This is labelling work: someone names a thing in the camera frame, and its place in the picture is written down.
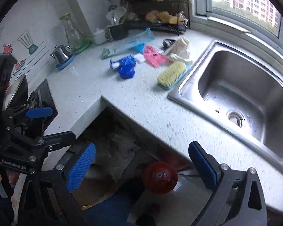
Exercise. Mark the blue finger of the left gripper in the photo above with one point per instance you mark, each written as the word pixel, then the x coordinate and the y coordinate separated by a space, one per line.
pixel 39 113

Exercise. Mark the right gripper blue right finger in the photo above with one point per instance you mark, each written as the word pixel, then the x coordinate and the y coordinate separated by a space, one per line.
pixel 205 164

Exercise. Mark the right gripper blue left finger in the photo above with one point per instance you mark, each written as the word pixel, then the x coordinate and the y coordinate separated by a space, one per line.
pixel 77 172

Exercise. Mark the yellow scrub brush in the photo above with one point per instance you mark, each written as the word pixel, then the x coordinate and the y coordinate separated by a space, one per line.
pixel 169 77

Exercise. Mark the pink plastic bag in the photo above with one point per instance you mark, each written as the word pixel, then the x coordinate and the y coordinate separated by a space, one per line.
pixel 154 57

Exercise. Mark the blue plastic bag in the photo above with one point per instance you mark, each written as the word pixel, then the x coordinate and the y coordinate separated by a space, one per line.
pixel 140 48

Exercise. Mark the blue toothbrush blister pack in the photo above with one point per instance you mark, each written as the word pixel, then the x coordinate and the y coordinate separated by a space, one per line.
pixel 127 43

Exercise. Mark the red trash bucket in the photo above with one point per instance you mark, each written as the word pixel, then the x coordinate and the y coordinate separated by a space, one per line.
pixel 160 178

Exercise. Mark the blue saucer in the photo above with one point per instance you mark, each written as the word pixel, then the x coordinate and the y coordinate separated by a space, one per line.
pixel 66 63

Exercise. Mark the steel teapot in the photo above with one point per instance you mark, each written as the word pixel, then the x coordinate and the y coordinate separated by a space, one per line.
pixel 61 53

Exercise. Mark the glass carafe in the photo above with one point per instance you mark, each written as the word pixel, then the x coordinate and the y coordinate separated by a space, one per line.
pixel 73 35

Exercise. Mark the stainless steel sink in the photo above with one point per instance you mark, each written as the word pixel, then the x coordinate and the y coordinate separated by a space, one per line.
pixel 241 94

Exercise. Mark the green tray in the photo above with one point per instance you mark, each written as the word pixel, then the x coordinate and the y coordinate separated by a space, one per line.
pixel 81 46

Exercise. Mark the dark green utensil mug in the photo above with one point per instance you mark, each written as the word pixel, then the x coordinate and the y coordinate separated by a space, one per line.
pixel 117 32

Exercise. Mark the white tissue pack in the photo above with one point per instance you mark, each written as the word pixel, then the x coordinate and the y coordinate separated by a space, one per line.
pixel 139 58

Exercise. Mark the cream rubber gloves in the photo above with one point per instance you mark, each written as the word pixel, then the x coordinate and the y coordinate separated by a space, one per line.
pixel 180 51

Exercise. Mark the white ladle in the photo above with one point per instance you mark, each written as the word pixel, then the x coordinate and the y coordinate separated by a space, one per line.
pixel 117 14

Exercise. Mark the grey rag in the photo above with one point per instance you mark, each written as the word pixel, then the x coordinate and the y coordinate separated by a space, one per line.
pixel 167 43

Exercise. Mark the ginger root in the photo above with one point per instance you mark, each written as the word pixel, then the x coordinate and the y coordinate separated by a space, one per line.
pixel 165 17

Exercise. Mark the black wire rack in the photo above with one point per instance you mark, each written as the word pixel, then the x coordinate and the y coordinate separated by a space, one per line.
pixel 138 9

